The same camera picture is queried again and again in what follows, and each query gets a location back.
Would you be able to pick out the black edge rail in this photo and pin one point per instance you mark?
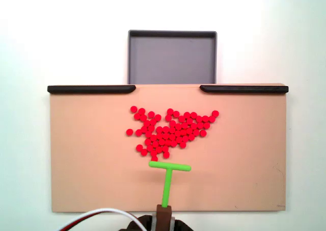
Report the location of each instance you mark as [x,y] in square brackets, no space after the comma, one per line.
[89,89]
[244,89]

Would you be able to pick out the green T pusher brown block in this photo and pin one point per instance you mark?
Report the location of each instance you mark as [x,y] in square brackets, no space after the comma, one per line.
[168,182]

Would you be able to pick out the heap of red granules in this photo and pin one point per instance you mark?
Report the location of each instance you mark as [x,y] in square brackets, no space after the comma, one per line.
[165,136]

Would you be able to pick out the beige flat board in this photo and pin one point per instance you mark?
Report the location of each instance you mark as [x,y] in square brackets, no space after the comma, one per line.
[89,152]

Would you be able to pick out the red cylindrical granule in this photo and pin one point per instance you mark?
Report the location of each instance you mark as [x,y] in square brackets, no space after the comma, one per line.
[141,111]
[137,116]
[144,152]
[154,158]
[138,132]
[129,132]
[139,147]
[133,109]

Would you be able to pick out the grey shallow container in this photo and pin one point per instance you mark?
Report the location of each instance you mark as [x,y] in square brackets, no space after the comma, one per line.
[173,60]

